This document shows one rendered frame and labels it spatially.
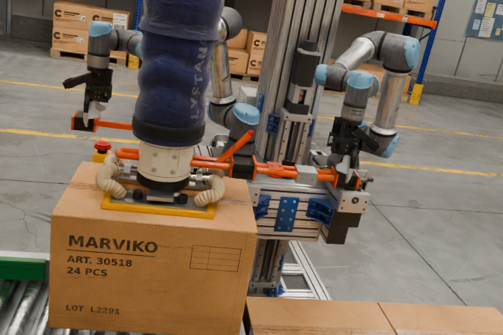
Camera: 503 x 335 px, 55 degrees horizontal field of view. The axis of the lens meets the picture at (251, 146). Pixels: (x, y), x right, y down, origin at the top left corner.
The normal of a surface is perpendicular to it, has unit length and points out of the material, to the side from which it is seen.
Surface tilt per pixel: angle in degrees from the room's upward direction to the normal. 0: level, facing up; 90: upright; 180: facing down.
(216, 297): 90
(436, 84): 90
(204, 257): 90
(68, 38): 89
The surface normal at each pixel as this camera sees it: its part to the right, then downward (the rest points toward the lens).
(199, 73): 0.86, -0.04
